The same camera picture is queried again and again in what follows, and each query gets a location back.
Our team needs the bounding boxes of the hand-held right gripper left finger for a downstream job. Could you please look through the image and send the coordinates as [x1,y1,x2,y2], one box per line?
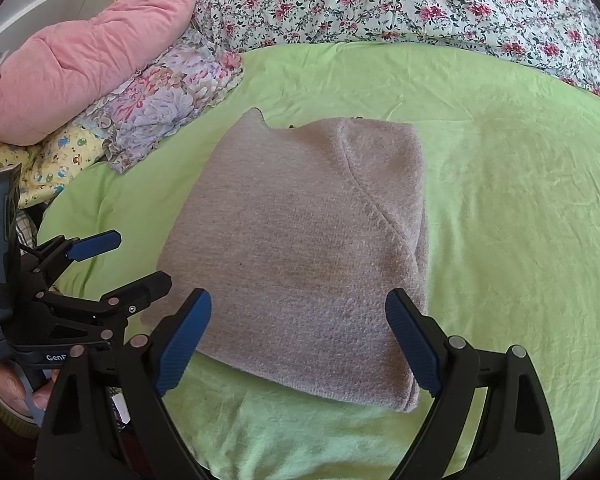
[34,287,214,480]

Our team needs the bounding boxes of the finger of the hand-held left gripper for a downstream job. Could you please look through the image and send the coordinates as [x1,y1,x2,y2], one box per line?
[27,229,123,286]
[34,270,174,345]

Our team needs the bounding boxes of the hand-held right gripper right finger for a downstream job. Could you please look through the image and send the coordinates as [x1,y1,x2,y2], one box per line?
[384,287,561,480]

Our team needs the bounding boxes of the beige knit sweater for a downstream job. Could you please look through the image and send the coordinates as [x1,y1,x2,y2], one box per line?
[157,107,430,414]

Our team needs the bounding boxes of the person's left hand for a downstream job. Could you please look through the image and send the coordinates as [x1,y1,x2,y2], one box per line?
[0,362,57,428]

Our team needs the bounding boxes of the checked cloth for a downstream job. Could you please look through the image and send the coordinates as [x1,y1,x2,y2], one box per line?
[14,207,47,257]

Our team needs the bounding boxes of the yellow cartoon print pillow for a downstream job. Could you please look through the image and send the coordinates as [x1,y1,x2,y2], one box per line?
[0,122,109,209]

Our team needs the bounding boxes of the light green bed sheet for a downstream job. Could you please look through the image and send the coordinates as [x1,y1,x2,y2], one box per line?
[36,41,600,480]

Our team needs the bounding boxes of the purple floral pillow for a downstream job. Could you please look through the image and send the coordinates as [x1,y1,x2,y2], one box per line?
[72,27,246,175]

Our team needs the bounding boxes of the pink quilt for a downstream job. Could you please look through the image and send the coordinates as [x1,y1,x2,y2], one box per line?
[0,0,226,147]

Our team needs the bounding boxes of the white red floral quilt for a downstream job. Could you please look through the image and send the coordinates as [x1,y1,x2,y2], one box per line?
[194,0,600,111]

